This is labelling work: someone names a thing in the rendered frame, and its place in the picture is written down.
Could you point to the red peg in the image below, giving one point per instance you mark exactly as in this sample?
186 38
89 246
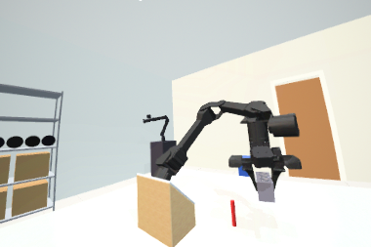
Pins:
233 212

